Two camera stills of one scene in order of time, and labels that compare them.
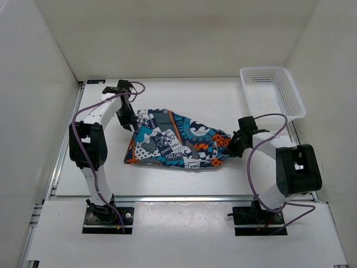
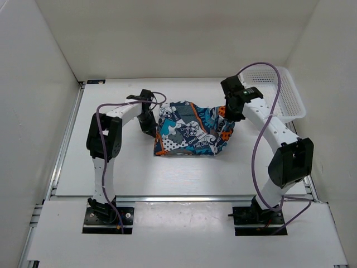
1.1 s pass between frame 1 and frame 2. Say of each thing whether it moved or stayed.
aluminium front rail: stayed
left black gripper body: moved
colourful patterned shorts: moved
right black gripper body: moved
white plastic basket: stayed
